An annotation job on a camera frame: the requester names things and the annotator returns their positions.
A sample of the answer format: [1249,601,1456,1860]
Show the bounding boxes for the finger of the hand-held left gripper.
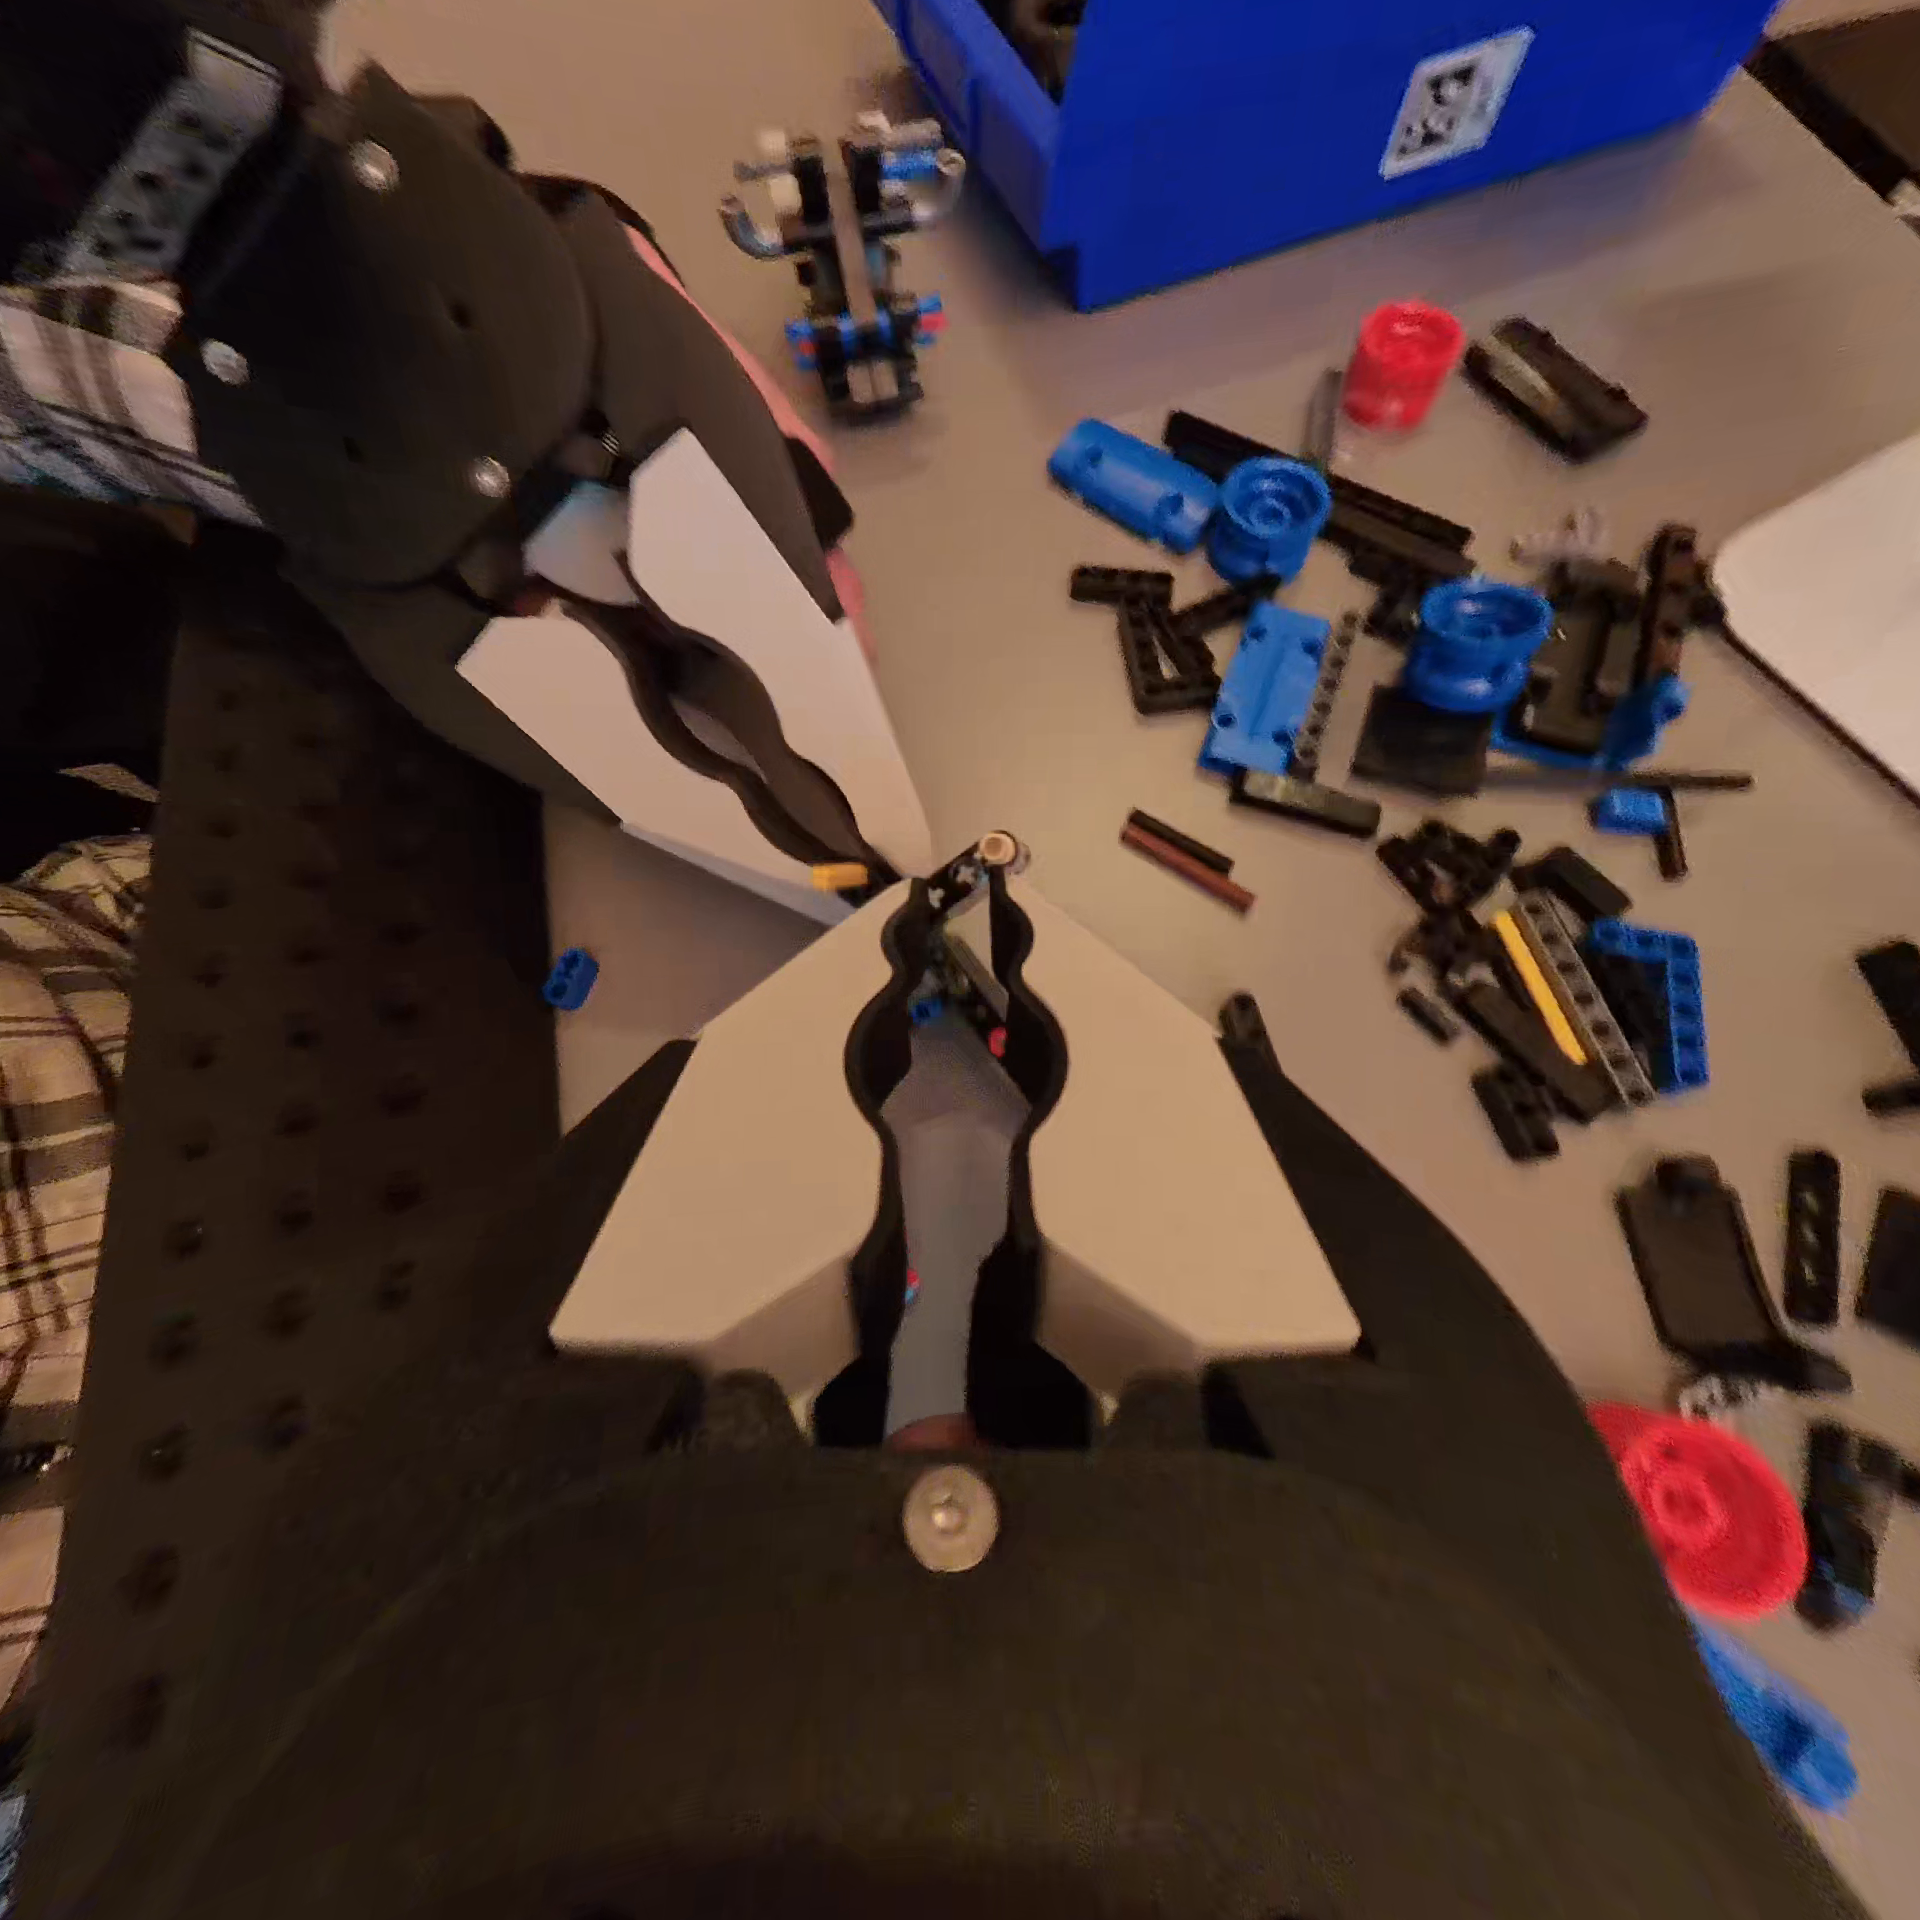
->
[522,427,936,884]
[454,604,875,928]

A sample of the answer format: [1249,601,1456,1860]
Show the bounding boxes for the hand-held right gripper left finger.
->
[548,880,929,1446]

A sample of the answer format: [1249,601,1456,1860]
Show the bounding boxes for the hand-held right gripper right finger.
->
[965,877,1365,1446]

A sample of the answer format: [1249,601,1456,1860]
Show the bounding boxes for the black toy brick assembly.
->
[810,828,1040,1071]

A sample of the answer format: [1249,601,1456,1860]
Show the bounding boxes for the person's left forearm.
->
[0,276,271,528]

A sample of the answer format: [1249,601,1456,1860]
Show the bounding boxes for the person's left hand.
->
[621,222,882,662]

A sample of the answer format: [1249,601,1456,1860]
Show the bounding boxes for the black and blue brick assembly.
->
[719,112,969,427]

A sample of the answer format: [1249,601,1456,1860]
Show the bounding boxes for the pile of black toy beams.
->
[1376,816,1712,1164]

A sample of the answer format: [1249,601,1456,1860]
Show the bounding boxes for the blue curved toy panel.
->
[1045,420,1220,555]

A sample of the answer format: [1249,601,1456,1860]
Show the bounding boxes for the yellow toy axle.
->
[1492,907,1590,1069]

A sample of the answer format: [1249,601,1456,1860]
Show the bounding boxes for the black studded toy beam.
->
[1229,769,1382,841]

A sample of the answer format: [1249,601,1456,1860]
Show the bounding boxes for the black dimpled mat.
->
[0,495,564,1879]

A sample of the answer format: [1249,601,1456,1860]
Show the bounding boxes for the blue angled toy beam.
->
[1590,918,1712,1095]

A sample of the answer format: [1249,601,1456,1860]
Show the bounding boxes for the blue flat toy panel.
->
[1195,601,1333,778]

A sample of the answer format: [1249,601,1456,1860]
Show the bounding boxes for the blue toy wheel hub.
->
[1402,577,1554,714]
[1203,455,1333,589]

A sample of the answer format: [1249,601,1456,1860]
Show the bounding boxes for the grey studded toy beam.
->
[1290,606,1368,774]

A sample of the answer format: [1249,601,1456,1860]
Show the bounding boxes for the black panel with tab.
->
[1613,1154,1854,1399]

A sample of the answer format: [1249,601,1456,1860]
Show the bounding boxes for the red toy wheel hub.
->
[1337,301,1468,435]
[1590,1402,1809,1623]

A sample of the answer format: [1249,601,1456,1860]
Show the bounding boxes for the thin black toy axle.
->
[1483,764,1753,799]

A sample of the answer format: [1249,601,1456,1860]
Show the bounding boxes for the short black oval beam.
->
[1783,1151,1844,1331]

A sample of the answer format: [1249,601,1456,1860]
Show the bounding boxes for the long black toy beam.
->
[1161,408,1475,603]

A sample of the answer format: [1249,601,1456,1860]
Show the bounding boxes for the blue bin with white tag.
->
[870,0,1787,314]

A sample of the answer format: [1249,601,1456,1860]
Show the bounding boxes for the black square toy panel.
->
[1854,1184,1920,1344]

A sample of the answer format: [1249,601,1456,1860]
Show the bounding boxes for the black angled toy beam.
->
[1854,937,1920,1120]

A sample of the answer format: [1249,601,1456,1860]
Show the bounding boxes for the blue straight toy beam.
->
[1693,1621,1862,1819]

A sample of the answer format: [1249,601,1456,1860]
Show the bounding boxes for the black curved toy panel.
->
[1461,314,1649,464]

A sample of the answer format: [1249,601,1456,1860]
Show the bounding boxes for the white book stand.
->
[1709,435,1920,774]

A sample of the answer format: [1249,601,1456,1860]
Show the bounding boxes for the black angled toy frame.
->
[1067,562,1277,718]

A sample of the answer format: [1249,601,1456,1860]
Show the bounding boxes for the black and blue frame assembly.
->
[1492,524,1728,774]

